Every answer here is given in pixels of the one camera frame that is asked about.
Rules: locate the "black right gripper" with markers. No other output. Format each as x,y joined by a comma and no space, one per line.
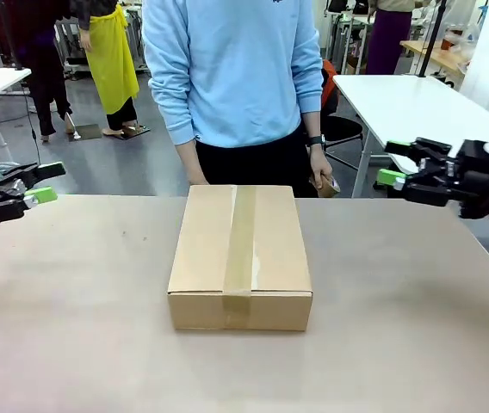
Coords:
477,176

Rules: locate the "brown packing tape roll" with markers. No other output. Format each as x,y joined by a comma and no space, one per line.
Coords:
329,190

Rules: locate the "brown cardboard box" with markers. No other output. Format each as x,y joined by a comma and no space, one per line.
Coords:
201,258

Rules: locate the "person's left forearm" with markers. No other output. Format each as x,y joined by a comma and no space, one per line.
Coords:
312,125

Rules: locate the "person's right forearm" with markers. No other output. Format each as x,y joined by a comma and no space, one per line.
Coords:
182,125

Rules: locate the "person's left hand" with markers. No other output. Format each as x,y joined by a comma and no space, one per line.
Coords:
322,165

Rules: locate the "person's right hand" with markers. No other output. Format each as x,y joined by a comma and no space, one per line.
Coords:
196,176

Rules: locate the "light blue cloth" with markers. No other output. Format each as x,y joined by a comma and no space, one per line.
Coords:
1,168

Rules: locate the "black and orange office chair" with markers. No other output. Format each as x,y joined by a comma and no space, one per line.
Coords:
343,127

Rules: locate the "black wristwatch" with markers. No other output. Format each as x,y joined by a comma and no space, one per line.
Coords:
315,140

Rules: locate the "wooden worktable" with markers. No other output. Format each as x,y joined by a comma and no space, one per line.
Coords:
438,58

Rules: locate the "mannequin with purple skirt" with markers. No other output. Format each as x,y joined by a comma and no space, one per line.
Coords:
388,38

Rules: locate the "grey metal cart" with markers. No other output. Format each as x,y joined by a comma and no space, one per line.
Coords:
139,43
74,60

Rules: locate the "black tripod pole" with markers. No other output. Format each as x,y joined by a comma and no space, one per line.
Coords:
431,43

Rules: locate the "mannequin in dark clothes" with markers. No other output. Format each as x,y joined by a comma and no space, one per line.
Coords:
42,51

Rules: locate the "mannequin with yellow apron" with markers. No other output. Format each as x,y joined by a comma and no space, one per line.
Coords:
111,64

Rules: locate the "grey equipment rack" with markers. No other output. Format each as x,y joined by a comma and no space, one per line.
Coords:
343,34

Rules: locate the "clear plastic bag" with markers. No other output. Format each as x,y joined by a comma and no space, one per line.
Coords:
464,34

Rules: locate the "brown tape strip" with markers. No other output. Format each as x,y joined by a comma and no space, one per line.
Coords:
240,241

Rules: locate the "person in blue sweatshirt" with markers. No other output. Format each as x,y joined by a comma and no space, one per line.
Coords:
231,64

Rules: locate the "black mannequin base plate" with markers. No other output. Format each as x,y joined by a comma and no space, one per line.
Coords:
134,131
87,131

